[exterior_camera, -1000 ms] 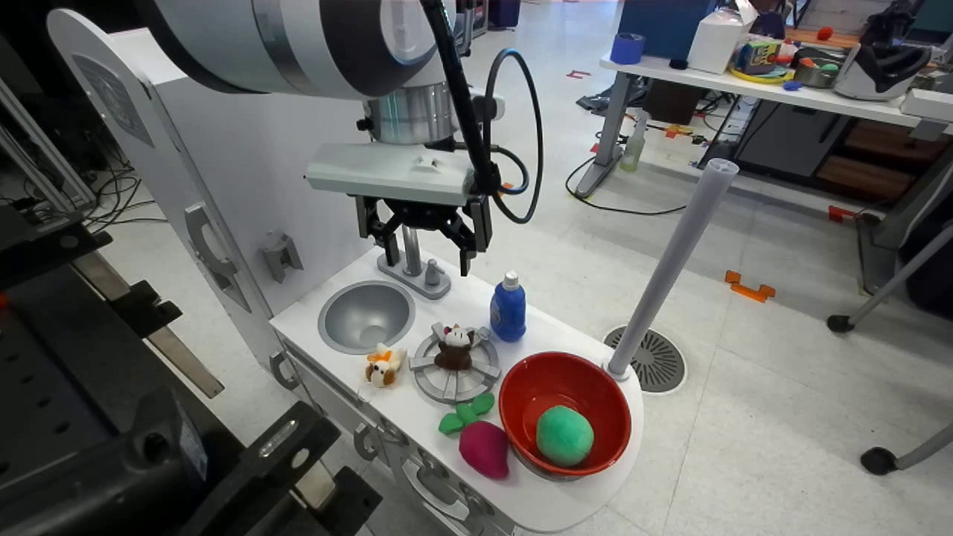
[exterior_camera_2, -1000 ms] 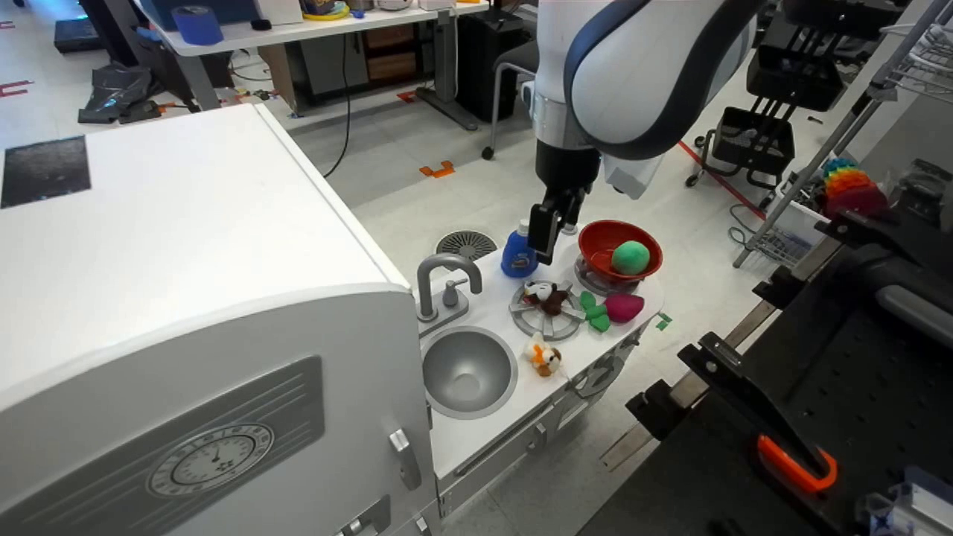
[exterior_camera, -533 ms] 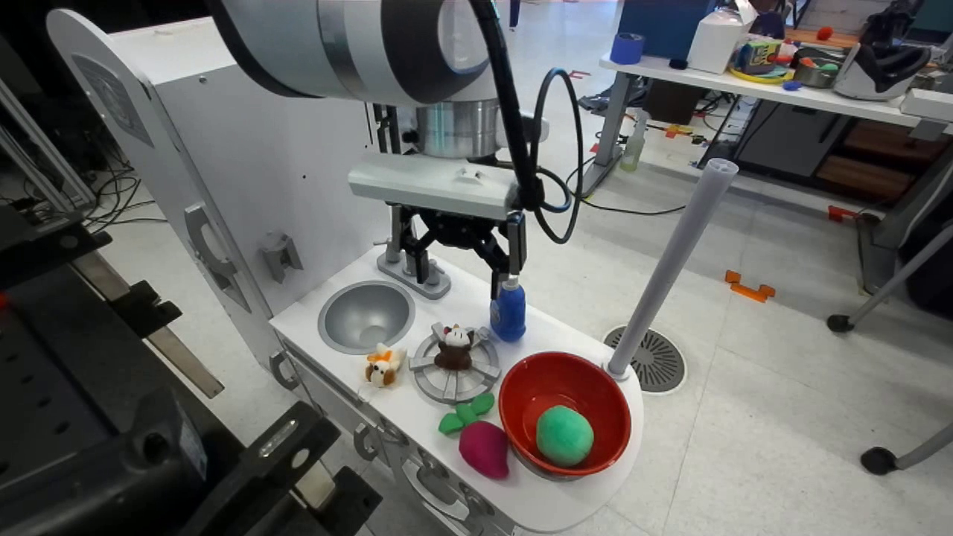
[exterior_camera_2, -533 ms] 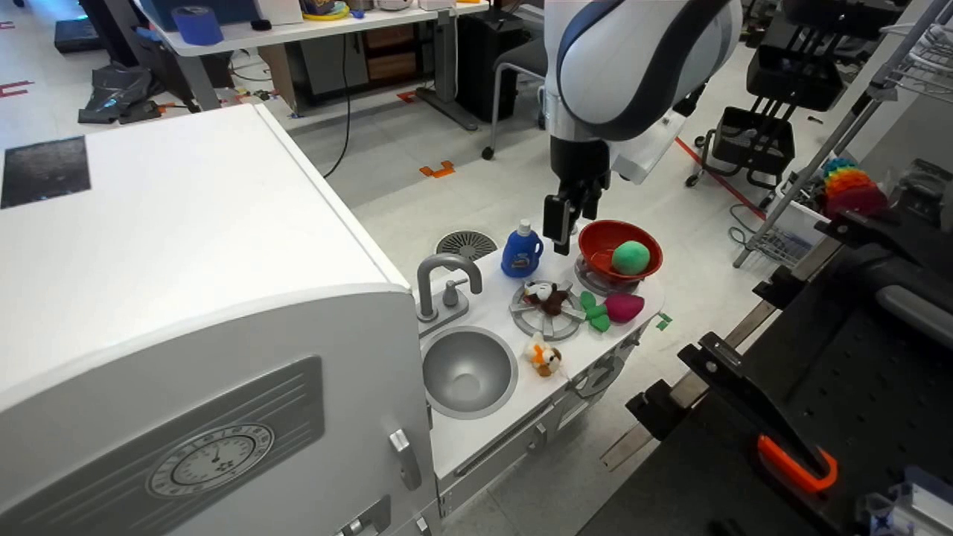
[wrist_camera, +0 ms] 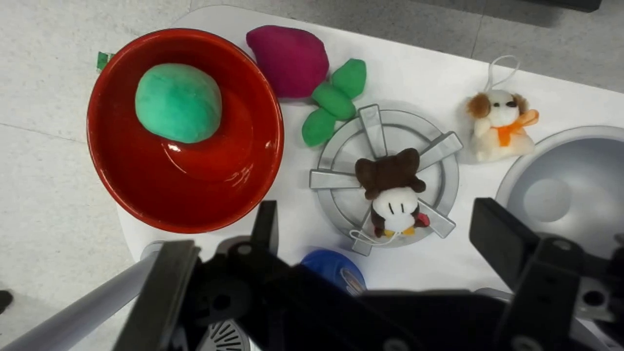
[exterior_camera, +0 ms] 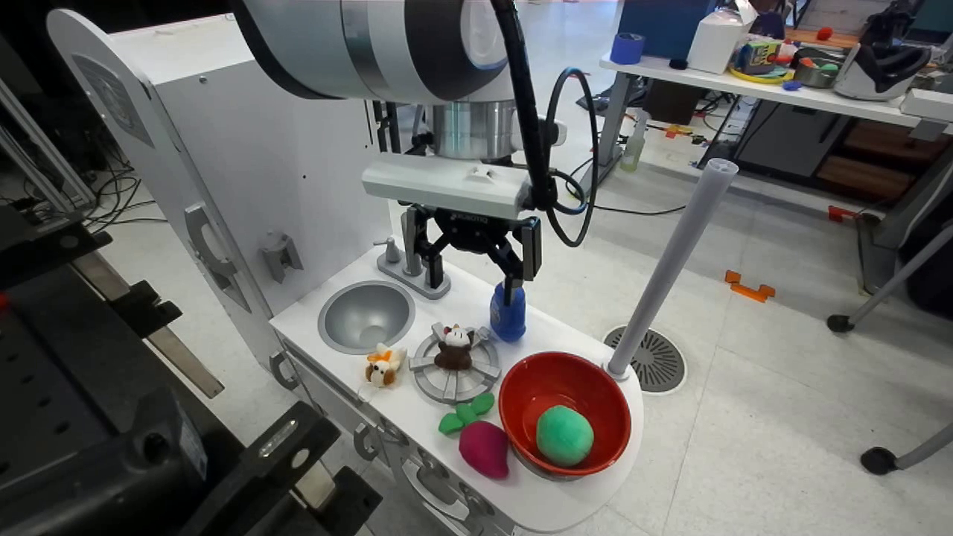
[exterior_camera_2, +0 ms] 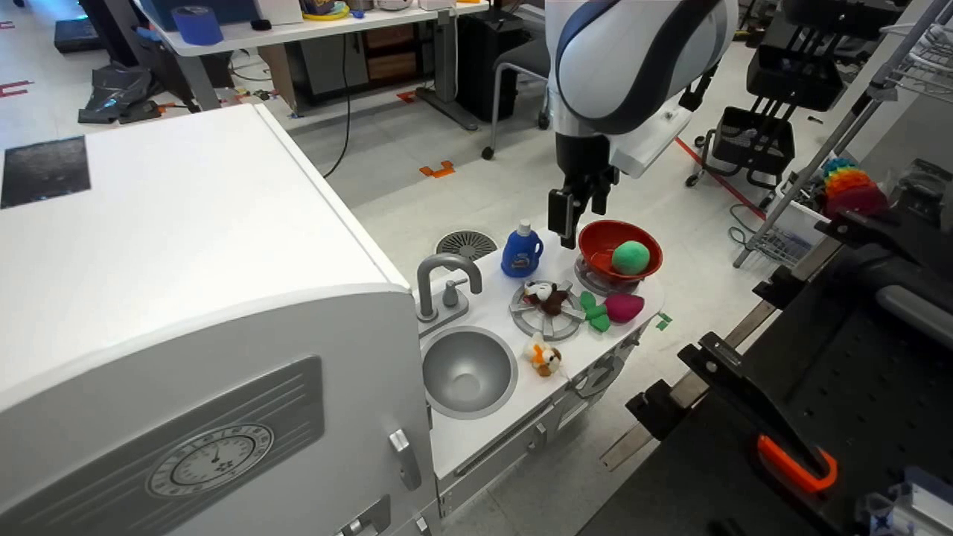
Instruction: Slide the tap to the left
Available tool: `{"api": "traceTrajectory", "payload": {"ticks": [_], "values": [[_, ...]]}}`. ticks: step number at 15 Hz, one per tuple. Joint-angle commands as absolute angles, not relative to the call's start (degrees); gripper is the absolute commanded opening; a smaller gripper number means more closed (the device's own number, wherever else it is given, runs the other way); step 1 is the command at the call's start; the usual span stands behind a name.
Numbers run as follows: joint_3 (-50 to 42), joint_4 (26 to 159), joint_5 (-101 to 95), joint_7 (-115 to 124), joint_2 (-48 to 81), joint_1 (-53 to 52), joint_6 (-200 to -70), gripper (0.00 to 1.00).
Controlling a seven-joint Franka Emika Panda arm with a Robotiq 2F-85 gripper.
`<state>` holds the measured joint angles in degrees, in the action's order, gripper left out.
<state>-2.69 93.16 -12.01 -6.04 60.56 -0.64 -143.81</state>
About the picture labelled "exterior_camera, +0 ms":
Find blue bottle white cap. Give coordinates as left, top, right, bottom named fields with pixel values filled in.
left=489, top=279, right=529, bottom=346

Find black robot stand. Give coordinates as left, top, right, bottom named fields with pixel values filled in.
left=0, top=225, right=385, bottom=536

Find grey wrist camera bar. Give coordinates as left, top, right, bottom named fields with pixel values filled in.
left=359, top=152, right=537, bottom=223

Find magenta toy vegetable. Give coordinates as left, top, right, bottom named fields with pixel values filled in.
left=455, top=420, right=516, bottom=481

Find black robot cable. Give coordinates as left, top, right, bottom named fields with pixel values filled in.
left=489, top=0, right=601, bottom=249

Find white toy kitchen unit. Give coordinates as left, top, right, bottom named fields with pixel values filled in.
left=44, top=6, right=650, bottom=536

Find grey cabinet latch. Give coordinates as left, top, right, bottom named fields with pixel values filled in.
left=258, top=231, right=306, bottom=286

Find red bowl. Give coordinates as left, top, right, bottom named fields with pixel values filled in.
left=496, top=349, right=633, bottom=481

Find grey pole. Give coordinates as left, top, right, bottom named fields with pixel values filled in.
left=605, top=153, right=742, bottom=381

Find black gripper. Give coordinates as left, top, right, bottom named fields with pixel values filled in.
left=413, top=201, right=546, bottom=307

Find grey toy stove burner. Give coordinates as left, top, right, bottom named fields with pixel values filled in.
left=407, top=325, right=504, bottom=404

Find round floor drain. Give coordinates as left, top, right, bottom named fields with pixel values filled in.
left=601, top=325, right=688, bottom=395

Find black white appliance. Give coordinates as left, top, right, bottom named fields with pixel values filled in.
left=831, top=37, right=936, bottom=103

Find blue cup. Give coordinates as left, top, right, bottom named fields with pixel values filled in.
left=607, top=30, right=645, bottom=69

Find colourful toy pile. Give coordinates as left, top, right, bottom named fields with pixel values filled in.
left=727, top=37, right=800, bottom=88

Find grey toy tap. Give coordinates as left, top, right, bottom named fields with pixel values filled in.
left=373, top=206, right=455, bottom=304

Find grey cabinet door handle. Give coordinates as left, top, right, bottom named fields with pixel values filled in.
left=182, top=201, right=249, bottom=299

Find brown white plush monkey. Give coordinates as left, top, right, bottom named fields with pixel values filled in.
left=428, top=317, right=479, bottom=371

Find brown wooden drawers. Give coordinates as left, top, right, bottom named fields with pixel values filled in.
left=812, top=122, right=951, bottom=206

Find white table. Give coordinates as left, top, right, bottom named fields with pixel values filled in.
left=571, top=54, right=953, bottom=201

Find green ball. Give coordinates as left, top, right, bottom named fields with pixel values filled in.
left=532, top=401, right=598, bottom=469

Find black tripod leg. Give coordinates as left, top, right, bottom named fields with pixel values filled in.
left=825, top=219, right=953, bottom=337
left=858, top=426, right=953, bottom=477

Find white box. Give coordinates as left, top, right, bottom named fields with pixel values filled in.
left=684, top=6, right=755, bottom=78

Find grey toy sink basin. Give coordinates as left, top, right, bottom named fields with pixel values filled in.
left=316, top=276, right=417, bottom=356

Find black floor cable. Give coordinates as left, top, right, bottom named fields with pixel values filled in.
left=593, top=156, right=690, bottom=219

